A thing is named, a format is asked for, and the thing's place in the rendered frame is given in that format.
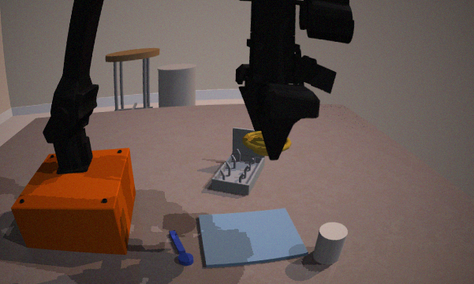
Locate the grey dish rack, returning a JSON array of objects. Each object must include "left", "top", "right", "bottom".
[{"left": 212, "top": 127, "right": 265, "bottom": 195}]

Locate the grey cylinder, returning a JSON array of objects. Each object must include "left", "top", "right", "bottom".
[{"left": 313, "top": 222, "right": 348, "bottom": 265}]

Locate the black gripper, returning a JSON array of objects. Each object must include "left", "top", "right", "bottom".
[{"left": 236, "top": 32, "right": 320, "bottom": 161}]

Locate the light blue flat mat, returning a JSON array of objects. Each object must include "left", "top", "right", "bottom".
[{"left": 199, "top": 208, "right": 308, "bottom": 267}]

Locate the yellow round plate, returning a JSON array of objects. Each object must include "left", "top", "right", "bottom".
[{"left": 242, "top": 131, "right": 291, "bottom": 156}]

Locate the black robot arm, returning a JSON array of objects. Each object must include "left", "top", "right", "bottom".
[{"left": 43, "top": 0, "right": 354, "bottom": 174}]

